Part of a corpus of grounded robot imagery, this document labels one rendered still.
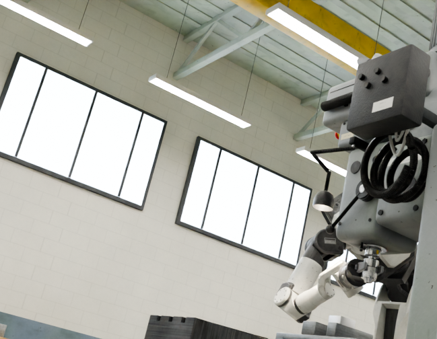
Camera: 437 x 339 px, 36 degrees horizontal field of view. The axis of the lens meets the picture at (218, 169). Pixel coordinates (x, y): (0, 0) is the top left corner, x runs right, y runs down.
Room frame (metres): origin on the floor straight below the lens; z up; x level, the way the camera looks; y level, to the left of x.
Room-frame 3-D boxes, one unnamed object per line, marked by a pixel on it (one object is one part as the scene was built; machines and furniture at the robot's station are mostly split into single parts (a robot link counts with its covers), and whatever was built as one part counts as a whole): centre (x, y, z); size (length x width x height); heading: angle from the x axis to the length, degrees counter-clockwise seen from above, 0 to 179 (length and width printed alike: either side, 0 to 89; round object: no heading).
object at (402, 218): (1.85, -0.63, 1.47); 0.24 x 0.19 x 0.26; 120
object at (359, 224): (2.01, -0.54, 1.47); 0.21 x 0.19 x 0.32; 120
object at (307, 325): (2.03, -0.44, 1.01); 0.15 x 0.06 x 0.04; 119
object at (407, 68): (1.59, -0.39, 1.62); 0.20 x 0.09 x 0.21; 30
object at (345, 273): (2.11, -0.53, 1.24); 0.13 x 0.12 x 0.10; 95
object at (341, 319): (1.98, -0.46, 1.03); 0.06 x 0.05 x 0.06; 119
